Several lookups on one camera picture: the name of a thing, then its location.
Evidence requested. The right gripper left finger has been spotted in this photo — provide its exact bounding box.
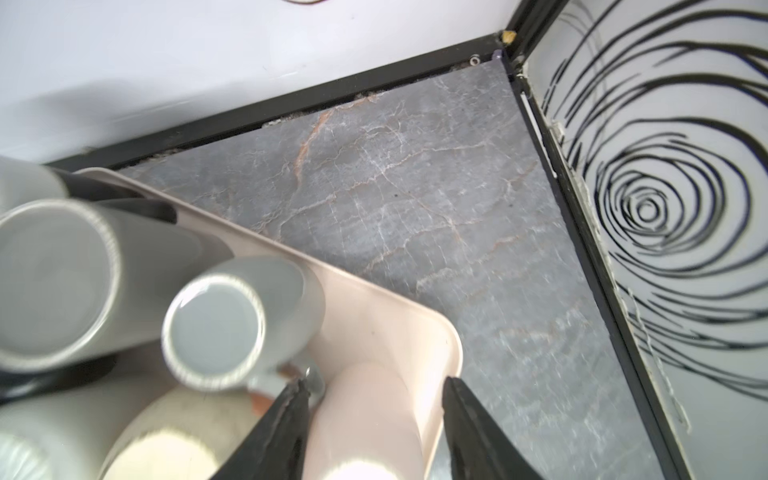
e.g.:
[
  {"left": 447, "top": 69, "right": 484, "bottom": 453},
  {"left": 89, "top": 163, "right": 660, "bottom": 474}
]
[{"left": 211, "top": 380, "right": 310, "bottom": 480}]

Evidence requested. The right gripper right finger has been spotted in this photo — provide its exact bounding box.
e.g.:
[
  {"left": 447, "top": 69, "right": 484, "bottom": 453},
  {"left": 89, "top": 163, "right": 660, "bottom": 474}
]
[{"left": 442, "top": 377, "right": 543, "bottom": 480}]

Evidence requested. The orange and cream mug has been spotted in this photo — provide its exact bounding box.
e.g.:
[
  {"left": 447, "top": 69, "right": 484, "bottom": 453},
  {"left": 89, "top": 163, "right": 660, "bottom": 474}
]
[{"left": 99, "top": 387, "right": 262, "bottom": 479}]

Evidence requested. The pink mug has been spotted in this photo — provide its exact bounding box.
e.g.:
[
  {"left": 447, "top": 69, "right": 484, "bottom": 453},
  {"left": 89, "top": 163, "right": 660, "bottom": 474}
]
[{"left": 303, "top": 363, "right": 425, "bottom": 479}]

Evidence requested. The tall grey mug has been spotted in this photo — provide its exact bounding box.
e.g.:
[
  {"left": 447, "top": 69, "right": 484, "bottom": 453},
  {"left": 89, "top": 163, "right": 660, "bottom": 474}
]
[{"left": 161, "top": 256, "right": 326, "bottom": 408}]

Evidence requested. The white ribbed mug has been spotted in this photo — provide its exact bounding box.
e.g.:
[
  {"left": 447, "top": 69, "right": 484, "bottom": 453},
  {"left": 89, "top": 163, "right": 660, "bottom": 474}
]
[{"left": 1, "top": 374, "right": 170, "bottom": 479}]

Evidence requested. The wide grey mug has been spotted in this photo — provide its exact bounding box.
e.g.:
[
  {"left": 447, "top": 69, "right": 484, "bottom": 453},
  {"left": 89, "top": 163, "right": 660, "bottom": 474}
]
[{"left": 1, "top": 199, "right": 233, "bottom": 372}]

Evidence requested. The small white mug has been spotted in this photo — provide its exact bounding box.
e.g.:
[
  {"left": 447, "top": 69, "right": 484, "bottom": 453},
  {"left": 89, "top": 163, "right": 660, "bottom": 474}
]
[{"left": 0, "top": 157, "right": 69, "bottom": 214}]

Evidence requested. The beige plastic tray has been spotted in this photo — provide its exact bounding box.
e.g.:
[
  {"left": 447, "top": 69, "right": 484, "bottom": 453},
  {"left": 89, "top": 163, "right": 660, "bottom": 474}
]
[{"left": 81, "top": 167, "right": 463, "bottom": 478}]

